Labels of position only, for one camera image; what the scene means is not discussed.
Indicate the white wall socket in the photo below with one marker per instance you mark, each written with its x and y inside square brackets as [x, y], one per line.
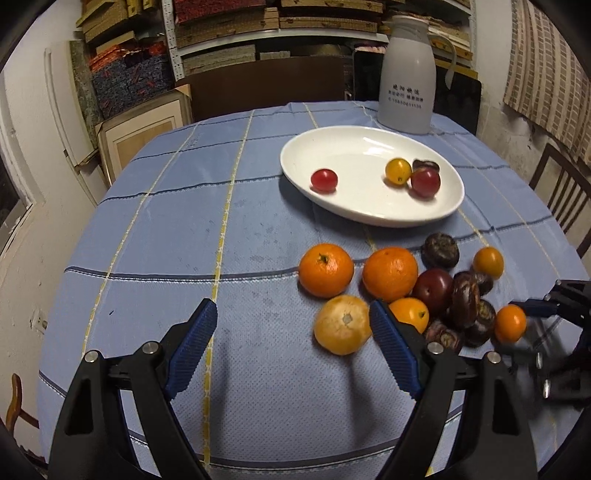
[40, 319]

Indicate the curved wooden chair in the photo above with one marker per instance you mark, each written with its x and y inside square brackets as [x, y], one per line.
[16, 406]

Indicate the white oval plate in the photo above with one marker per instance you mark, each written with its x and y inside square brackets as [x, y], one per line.
[351, 184]

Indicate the pale orange mandarin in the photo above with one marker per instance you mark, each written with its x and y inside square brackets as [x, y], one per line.
[344, 325]

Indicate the blue checked tablecloth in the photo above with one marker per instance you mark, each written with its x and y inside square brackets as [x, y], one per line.
[258, 230]

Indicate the stack of patterned fabric boxes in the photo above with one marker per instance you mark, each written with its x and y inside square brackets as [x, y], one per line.
[129, 78]

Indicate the stack of tan boxes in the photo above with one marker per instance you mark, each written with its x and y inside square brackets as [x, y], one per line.
[111, 18]

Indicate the red cherry tomato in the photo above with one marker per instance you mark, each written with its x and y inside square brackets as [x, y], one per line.
[324, 180]

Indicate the brown chair back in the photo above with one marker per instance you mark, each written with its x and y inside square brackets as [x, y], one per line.
[258, 87]

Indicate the white board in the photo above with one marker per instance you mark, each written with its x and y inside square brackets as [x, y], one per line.
[60, 92]

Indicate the wooden slatted chair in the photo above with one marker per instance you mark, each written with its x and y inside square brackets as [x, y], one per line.
[570, 194]

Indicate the white thermos jug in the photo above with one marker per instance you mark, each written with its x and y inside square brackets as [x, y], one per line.
[406, 69]

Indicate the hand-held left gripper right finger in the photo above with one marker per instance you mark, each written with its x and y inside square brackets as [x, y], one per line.
[395, 350]

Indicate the beige checked curtain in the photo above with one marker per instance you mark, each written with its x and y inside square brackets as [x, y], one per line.
[549, 74]

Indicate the yellow cherry tomato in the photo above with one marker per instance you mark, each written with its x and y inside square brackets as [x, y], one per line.
[398, 170]

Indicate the window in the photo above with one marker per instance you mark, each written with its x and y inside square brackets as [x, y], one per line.
[9, 194]

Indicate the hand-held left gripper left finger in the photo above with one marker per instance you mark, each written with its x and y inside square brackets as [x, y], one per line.
[194, 350]

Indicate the large dark red plum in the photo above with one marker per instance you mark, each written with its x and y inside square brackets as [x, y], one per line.
[431, 288]

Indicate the green marbled panel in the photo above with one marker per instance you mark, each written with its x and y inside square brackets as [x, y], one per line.
[83, 87]

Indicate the dark water chestnut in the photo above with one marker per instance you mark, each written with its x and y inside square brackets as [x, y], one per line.
[485, 282]
[465, 295]
[484, 323]
[422, 164]
[441, 249]
[443, 336]

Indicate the white metal shelf rack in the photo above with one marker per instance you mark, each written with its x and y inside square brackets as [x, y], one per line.
[173, 41]

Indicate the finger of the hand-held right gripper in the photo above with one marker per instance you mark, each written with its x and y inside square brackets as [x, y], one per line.
[563, 374]
[531, 308]

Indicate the stack of woven flat boxes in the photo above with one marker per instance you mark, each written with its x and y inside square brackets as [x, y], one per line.
[221, 27]

